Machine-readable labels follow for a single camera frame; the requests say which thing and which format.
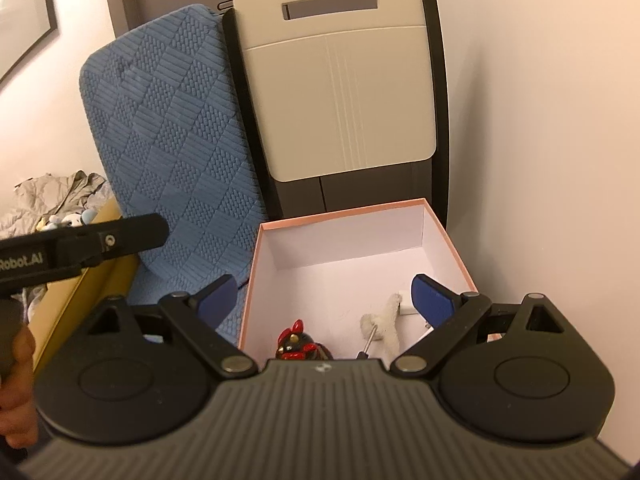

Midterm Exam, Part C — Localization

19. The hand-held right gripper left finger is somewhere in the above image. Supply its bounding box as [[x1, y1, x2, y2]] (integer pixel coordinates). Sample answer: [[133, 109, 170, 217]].
[[85, 274, 255, 380]]

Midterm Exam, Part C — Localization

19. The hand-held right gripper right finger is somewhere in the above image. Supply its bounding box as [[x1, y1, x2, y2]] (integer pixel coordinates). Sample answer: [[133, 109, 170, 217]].
[[390, 273, 571, 377]]

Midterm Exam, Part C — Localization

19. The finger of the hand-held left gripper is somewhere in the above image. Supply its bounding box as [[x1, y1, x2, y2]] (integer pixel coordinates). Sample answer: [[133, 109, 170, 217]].
[[97, 213, 170, 262]]

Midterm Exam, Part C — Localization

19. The white charger plug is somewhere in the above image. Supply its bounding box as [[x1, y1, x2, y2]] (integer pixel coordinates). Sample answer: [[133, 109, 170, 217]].
[[397, 300, 435, 341]]

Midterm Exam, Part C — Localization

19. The small white brush yellow handle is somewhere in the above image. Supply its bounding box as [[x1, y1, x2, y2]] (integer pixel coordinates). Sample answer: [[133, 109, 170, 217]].
[[359, 292, 406, 357]]

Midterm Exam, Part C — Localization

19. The yellow handle screwdriver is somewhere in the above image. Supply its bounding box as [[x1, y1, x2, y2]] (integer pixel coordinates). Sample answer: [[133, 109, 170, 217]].
[[356, 324, 379, 361]]

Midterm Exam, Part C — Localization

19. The red black rooster figurine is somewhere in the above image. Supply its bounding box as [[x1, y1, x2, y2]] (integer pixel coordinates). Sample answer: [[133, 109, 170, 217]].
[[273, 318, 334, 361]]

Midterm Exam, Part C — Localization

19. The pink cardboard box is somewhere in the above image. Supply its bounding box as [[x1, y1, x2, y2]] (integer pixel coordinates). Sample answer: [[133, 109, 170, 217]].
[[237, 199, 504, 362]]

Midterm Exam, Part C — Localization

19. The person's left hand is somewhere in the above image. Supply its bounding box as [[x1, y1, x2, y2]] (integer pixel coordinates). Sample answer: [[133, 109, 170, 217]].
[[0, 326, 42, 449]]

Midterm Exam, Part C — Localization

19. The blue white plush toy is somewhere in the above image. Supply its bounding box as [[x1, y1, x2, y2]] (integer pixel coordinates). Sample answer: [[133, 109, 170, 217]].
[[36, 209, 97, 234]]

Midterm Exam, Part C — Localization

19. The grey down jacket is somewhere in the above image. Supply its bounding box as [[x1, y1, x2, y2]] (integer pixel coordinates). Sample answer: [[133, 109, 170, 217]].
[[0, 172, 114, 242]]

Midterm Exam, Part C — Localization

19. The blue quilted cushion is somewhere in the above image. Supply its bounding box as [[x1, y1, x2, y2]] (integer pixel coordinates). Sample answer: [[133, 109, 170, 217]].
[[78, 4, 269, 347]]

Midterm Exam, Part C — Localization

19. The framed wall picture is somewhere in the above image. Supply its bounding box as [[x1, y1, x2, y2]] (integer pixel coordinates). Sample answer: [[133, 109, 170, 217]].
[[0, 0, 60, 87]]

